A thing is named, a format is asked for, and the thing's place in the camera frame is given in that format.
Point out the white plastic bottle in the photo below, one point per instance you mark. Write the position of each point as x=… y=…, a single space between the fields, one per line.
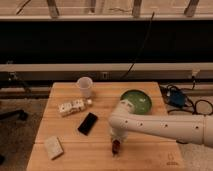
x=74 y=106

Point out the beige sponge block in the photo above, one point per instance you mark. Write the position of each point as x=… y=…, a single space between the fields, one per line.
x=53 y=147

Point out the clear plastic cup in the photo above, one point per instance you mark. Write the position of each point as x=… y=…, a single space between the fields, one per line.
x=85 y=86

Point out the black rectangular block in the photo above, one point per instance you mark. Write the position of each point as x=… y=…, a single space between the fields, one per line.
x=87 y=124

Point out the blue power adapter box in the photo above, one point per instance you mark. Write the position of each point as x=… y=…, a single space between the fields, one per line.
x=177 y=97

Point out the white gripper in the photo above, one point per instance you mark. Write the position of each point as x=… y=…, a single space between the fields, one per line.
x=119 y=136

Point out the black chair base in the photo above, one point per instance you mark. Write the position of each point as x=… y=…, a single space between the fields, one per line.
x=22 y=115

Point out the green ceramic bowl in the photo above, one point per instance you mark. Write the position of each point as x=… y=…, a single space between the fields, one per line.
x=142 y=103

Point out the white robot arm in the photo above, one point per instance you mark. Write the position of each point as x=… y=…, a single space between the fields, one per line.
x=196 y=129

